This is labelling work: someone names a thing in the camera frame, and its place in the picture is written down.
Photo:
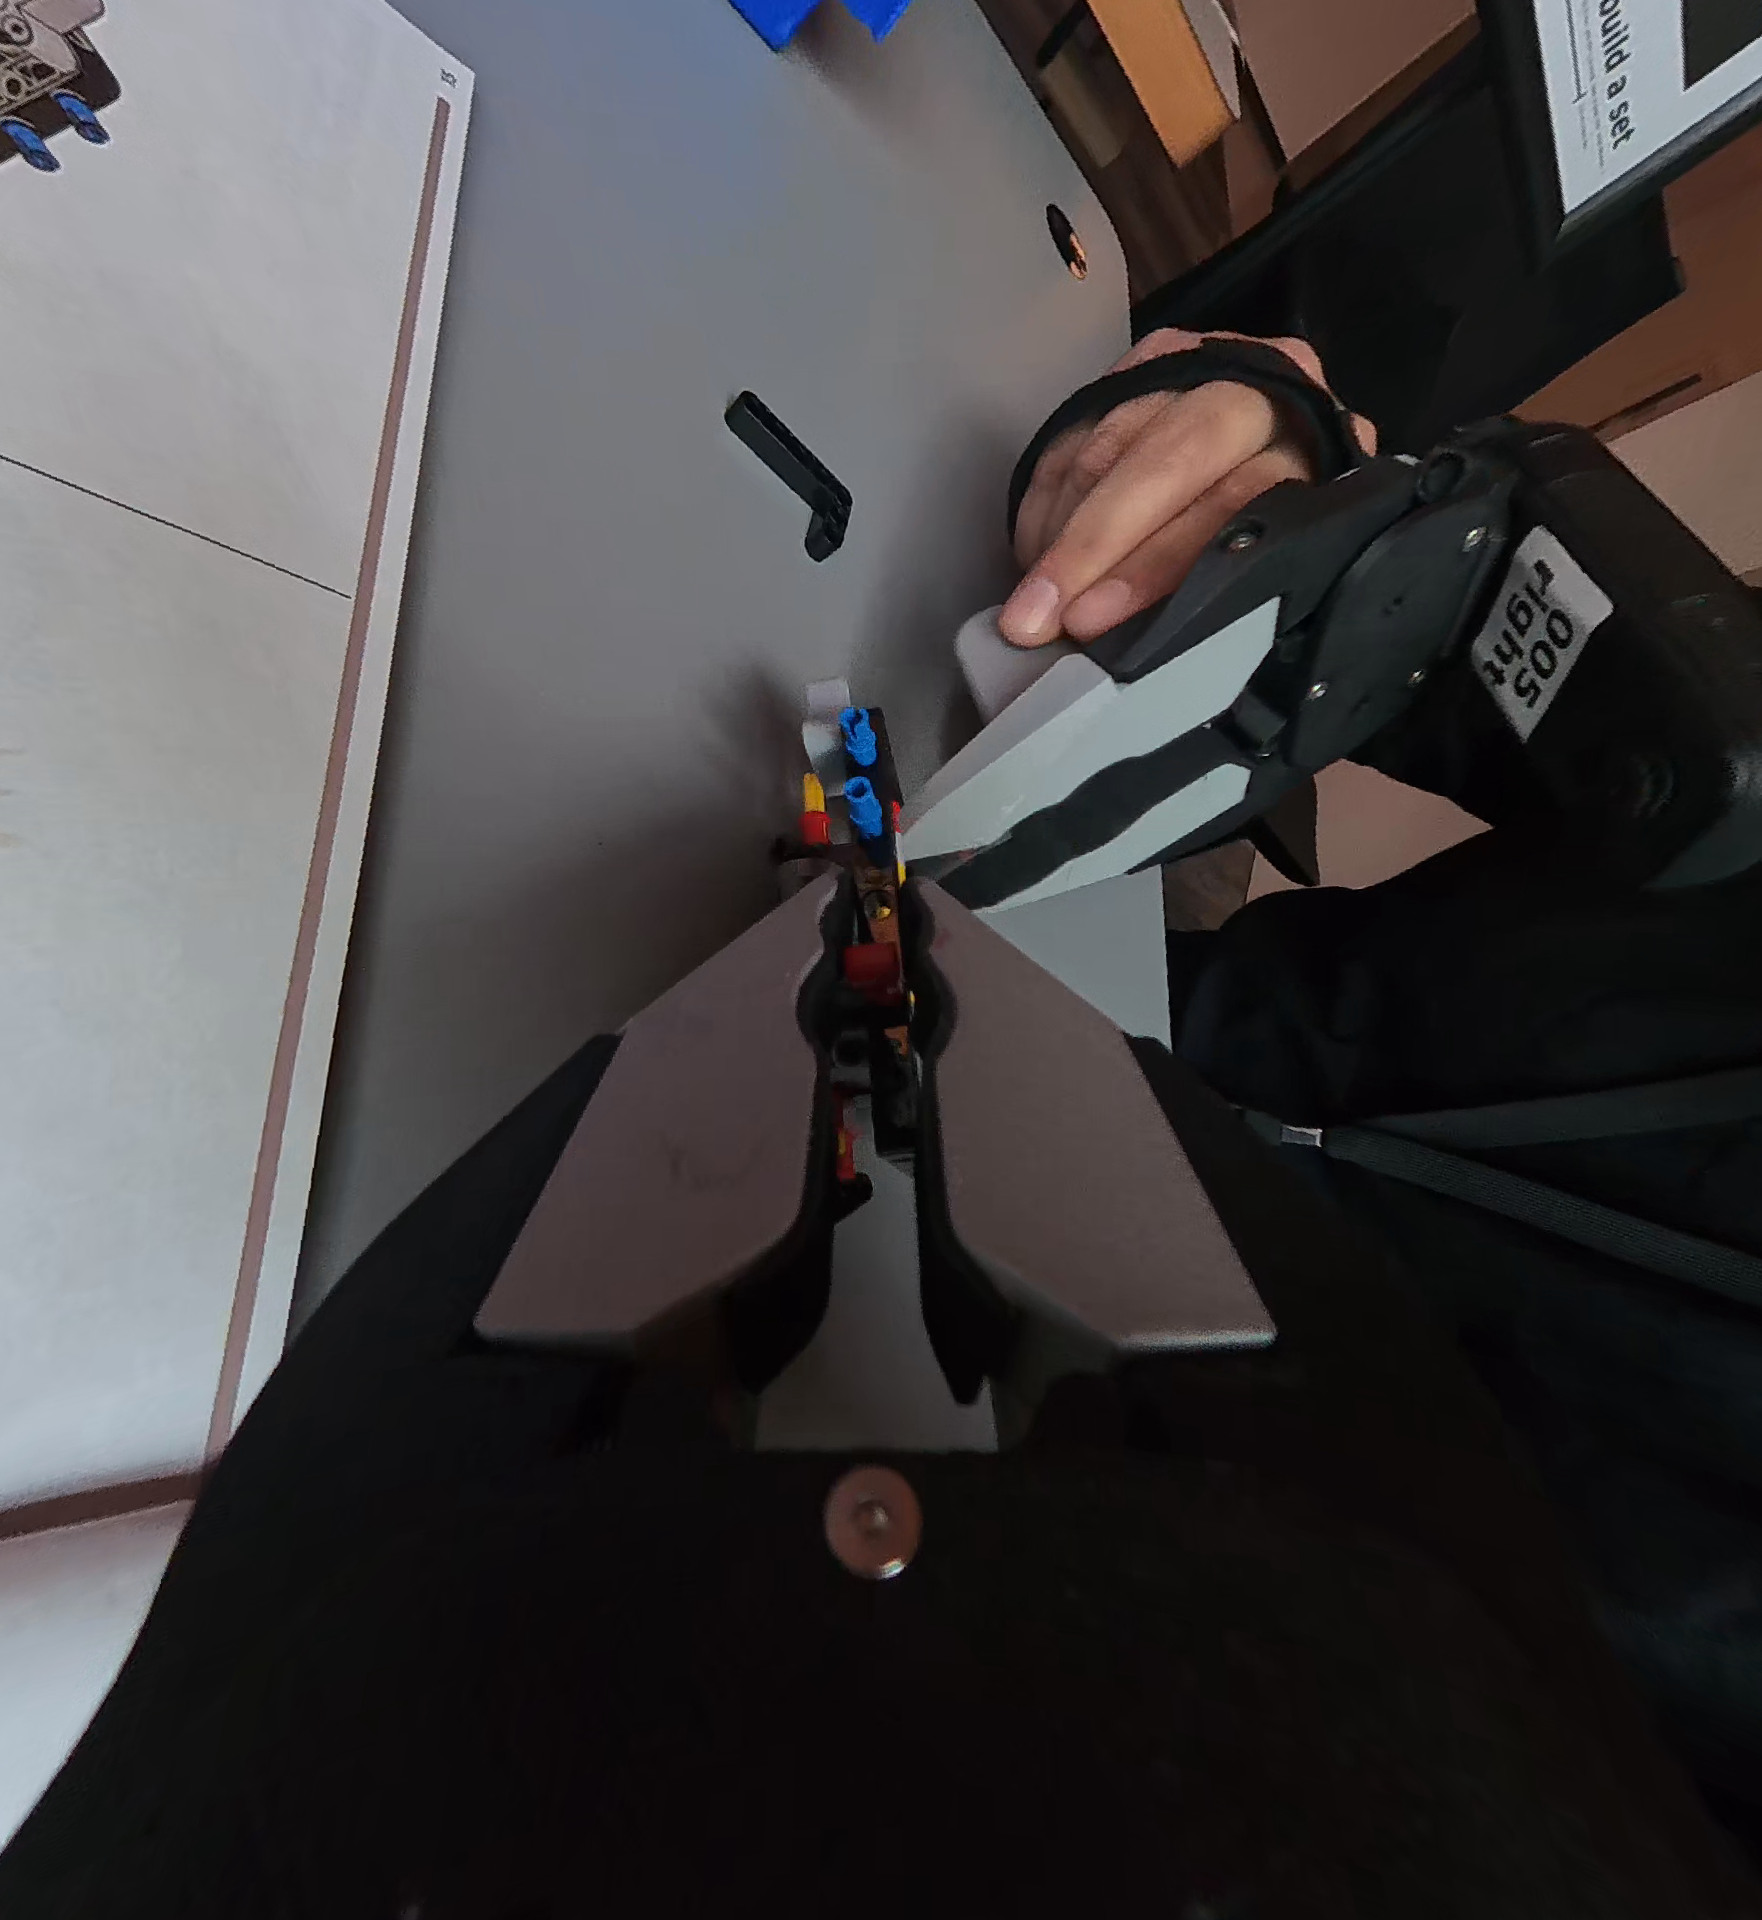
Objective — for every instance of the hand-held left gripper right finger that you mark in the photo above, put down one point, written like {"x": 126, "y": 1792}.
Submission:
{"x": 1076, "y": 1185}

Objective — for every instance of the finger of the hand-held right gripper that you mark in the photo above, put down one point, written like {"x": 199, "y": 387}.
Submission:
{"x": 1091, "y": 720}
{"x": 1180, "y": 818}

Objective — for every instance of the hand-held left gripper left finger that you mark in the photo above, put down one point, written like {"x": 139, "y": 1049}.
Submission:
{"x": 670, "y": 1170}

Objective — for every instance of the lego engine frame assembly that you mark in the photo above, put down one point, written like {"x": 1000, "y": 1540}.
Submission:
{"x": 867, "y": 795}

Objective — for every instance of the person's right hand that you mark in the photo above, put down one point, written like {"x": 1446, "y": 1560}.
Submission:
{"x": 1150, "y": 494}

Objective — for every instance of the person's torso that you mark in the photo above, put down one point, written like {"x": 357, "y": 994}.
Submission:
{"x": 1496, "y": 1020}

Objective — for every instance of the black table grommet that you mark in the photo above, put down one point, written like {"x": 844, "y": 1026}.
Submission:
{"x": 1066, "y": 241}

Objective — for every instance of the framed marker sign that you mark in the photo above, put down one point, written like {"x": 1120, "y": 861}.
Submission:
{"x": 1646, "y": 90}

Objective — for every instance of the white instruction booklet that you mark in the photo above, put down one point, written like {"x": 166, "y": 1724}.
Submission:
{"x": 146, "y": 751}

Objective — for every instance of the stacked blue plastic bins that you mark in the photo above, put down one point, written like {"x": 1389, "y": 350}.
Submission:
{"x": 807, "y": 18}

